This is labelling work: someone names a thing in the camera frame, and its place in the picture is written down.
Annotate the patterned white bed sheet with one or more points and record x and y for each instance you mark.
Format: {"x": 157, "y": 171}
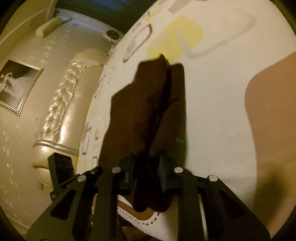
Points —
{"x": 239, "y": 64}

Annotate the framed wedding photo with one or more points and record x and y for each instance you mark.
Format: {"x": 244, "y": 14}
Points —
{"x": 17, "y": 80}

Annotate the brown plaid knit sweater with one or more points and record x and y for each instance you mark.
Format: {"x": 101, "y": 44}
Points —
{"x": 147, "y": 119}

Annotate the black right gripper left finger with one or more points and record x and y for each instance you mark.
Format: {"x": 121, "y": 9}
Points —
{"x": 84, "y": 207}

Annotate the cream tufted leather headboard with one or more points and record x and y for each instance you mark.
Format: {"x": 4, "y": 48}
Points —
{"x": 63, "y": 124}

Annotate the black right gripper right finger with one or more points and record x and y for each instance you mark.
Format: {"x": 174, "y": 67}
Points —
{"x": 207, "y": 208}

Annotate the white wall air conditioner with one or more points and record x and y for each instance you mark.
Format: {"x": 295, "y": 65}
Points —
{"x": 48, "y": 27}

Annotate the dark green window curtain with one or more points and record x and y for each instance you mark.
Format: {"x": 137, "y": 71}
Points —
{"x": 119, "y": 14}

